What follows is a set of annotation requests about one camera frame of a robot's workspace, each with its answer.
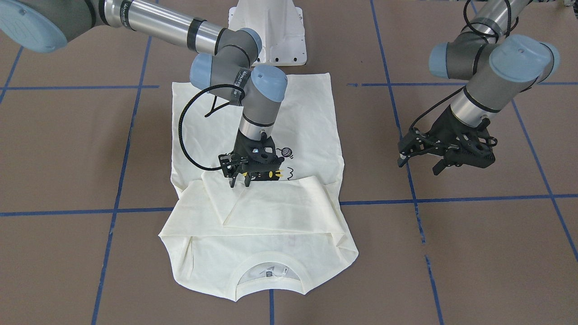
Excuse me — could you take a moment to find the cream long-sleeve cat shirt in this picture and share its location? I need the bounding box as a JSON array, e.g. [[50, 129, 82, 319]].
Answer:
[[159, 74, 359, 301]]

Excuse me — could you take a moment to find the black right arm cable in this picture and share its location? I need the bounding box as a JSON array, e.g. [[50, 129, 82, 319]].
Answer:
[[178, 84, 247, 172]]

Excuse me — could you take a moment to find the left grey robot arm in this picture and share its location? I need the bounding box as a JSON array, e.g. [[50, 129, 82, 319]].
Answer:
[[397, 0, 560, 175]]

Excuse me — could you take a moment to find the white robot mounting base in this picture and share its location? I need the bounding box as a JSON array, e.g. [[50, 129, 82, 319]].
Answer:
[[228, 0, 307, 66]]

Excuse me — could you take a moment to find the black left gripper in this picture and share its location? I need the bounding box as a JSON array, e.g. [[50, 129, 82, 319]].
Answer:
[[397, 107, 497, 176]]

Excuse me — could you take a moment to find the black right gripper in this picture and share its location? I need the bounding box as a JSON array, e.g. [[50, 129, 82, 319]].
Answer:
[[219, 131, 283, 188]]

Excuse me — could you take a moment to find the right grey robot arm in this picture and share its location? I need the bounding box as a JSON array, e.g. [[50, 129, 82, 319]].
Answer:
[[0, 0, 288, 187]]

